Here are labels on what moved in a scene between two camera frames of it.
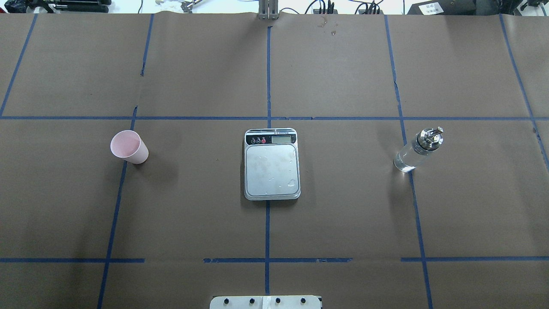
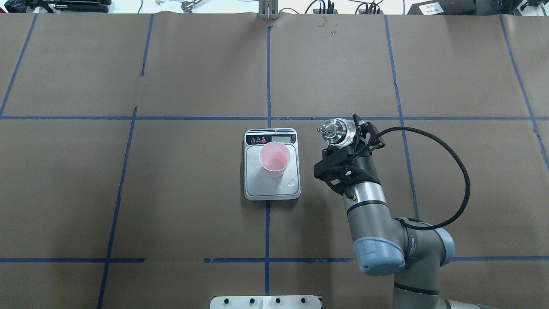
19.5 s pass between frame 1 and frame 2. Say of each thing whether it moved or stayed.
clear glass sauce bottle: moved
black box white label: stayed
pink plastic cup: moved
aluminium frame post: stayed
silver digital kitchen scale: stayed
